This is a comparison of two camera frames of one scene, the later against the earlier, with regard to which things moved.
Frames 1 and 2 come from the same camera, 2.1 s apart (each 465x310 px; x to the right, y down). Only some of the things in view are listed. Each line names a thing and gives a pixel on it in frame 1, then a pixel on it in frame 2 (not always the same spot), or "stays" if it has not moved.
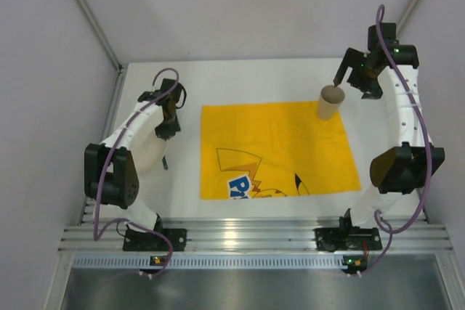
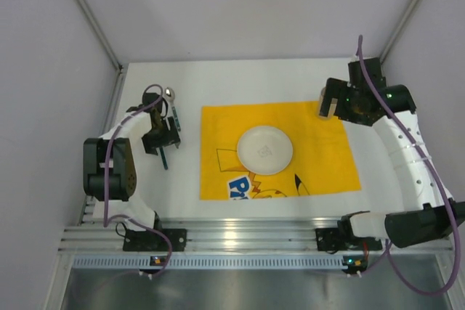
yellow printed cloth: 265,150 stays
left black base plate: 147,241 stays
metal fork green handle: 165,163 stays
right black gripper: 352,64 to 333,97
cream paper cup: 330,101 stays
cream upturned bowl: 147,150 to 264,150
